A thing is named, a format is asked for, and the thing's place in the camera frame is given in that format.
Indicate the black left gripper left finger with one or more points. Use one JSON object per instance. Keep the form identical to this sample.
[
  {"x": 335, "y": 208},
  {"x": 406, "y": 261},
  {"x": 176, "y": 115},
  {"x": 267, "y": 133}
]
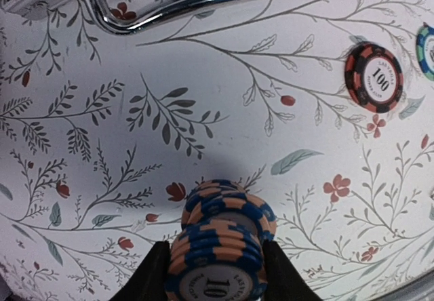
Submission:
[{"x": 147, "y": 282}]

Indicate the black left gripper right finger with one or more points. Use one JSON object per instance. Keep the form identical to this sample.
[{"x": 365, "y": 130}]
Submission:
[{"x": 284, "y": 282}]

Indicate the red black 100 chip stack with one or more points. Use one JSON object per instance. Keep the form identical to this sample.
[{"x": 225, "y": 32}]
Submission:
[{"x": 373, "y": 77}]

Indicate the blue green 50 chip stack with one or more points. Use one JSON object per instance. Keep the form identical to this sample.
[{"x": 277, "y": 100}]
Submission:
[{"x": 424, "y": 50}]

